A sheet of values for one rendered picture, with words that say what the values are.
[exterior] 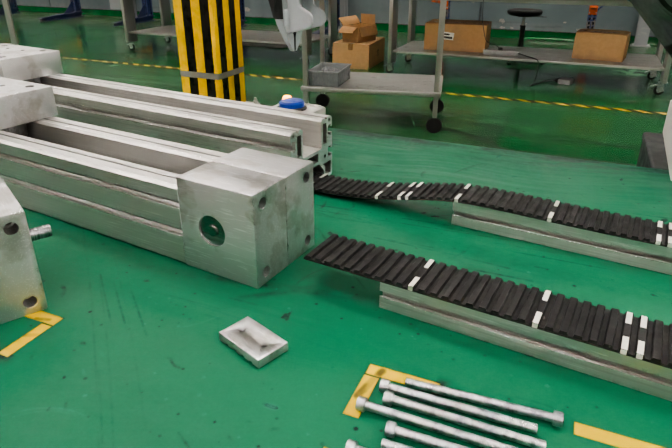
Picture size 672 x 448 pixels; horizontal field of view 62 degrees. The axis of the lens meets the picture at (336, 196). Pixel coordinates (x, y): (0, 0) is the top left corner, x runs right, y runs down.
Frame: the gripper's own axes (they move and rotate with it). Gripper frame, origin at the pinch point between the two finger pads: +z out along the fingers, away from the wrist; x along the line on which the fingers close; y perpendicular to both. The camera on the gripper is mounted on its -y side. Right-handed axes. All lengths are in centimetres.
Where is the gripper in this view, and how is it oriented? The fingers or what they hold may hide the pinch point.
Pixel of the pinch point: (289, 41)
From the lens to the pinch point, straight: 87.8
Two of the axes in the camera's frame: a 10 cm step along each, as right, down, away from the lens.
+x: 5.0, -3.4, 8.0
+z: 0.0, 9.2, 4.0
